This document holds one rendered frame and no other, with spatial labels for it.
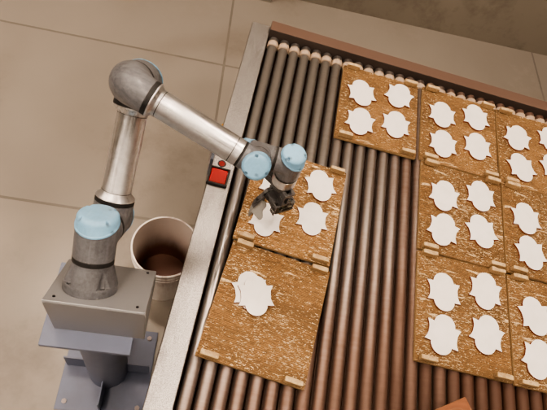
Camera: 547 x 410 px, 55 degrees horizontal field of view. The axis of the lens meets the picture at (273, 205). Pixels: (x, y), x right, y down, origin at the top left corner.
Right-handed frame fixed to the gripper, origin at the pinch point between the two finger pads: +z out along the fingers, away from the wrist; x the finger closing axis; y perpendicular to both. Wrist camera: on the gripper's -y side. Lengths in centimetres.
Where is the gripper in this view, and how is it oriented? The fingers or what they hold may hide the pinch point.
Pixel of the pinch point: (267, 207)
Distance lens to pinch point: 180.9
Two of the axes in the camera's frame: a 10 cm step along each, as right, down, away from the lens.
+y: 4.4, 8.2, -3.7
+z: -2.1, 5.0, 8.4
